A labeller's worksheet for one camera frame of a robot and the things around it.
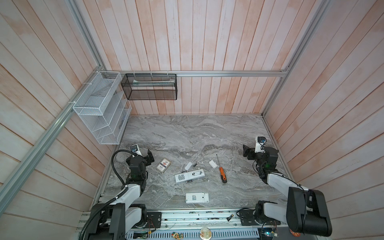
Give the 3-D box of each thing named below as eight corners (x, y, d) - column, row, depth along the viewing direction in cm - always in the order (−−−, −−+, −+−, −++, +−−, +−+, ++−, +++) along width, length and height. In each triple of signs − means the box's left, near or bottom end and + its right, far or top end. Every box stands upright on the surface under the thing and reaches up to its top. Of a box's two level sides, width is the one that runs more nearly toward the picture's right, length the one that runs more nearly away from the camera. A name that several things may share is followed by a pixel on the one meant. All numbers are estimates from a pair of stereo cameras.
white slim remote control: (175, 183, 87) (175, 182, 86) (174, 176, 90) (174, 175, 88) (205, 176, 90) (205, 174, 89) (203, 169, 93) (203, 168, 91)
